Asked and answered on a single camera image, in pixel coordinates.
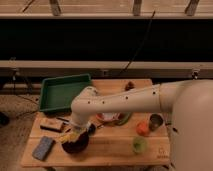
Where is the purple bowl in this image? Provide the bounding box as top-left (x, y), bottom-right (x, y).
top-left (61, 132), bottom-right (89, 154)

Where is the green small cup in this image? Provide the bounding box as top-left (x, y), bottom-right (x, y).
top-left (132, 136), bottom-right (147, 154)

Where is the blue sponge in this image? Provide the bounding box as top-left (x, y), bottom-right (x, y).
top-left (32, 136), bottom-right (55, 161)

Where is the black diagonal cable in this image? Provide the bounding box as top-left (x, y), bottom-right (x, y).
top-left (120, 9), bottom-right (157, 75)

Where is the green cucumber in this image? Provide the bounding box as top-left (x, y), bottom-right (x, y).
top-left (116, 113), bottom-right (132, 126)

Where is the wooden brush block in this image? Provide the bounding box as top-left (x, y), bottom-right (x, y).
top-left (40, 118), bottom-right (63, 132)

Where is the green plastic tray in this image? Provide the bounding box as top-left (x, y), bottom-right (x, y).
top-left (39, 74), bottom-right (92, 113)

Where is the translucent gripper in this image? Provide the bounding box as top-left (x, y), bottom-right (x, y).
top-left (69, 120), bottom-right (90, 142)

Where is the orange bowl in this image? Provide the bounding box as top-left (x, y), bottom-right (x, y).
top-left (96, 113), bottom-right (119, 123)

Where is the dark red small fruit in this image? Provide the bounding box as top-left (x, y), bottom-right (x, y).
top-left (125, 81), bottom-right (135, 91)

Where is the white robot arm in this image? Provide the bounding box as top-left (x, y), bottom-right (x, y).
top-left (71, 79), bottom-right (213, 171)

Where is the orange tomato toy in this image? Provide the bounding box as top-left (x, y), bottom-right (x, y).
top-left (136, 121), bottom-right (149, 136)

